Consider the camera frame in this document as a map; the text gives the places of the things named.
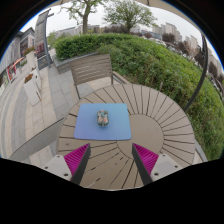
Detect blue mouse pad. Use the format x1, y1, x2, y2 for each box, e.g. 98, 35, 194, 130
73, 102, 133, 142

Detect brown slatted chair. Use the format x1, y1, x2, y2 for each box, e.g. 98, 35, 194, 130
69, 53, 128, 101

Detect large white flower planter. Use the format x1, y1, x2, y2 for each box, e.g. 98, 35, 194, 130
22, 73, 42, 107

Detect dense-crowned tree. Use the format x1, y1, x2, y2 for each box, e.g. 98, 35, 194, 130
102, 0, 159, 34

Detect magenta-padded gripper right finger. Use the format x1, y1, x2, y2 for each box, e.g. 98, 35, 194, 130
131, 143, 185, 186

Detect translucent colourful computer mouse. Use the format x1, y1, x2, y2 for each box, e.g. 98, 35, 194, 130
96, 109, 110, 128

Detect small white flower planter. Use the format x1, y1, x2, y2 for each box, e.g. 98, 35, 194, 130
22, 46, 38, 73

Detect dark curved parasol pole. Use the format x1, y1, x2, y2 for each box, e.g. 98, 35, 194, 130
182, 33, 210, 113

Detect tall grey sign pillar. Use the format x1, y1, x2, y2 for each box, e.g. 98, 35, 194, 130
33, 8, 56, 70

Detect thin-crowned tree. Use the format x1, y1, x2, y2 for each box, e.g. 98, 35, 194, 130
61, 0, 108, 35

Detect distant apartment buildings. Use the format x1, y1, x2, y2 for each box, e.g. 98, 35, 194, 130
48, 21, 224, 81

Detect grey shopfront building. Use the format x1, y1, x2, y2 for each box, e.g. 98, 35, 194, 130
0, 27, 36, 91

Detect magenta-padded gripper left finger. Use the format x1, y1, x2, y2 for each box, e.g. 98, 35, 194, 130
41, 143, 92, 186

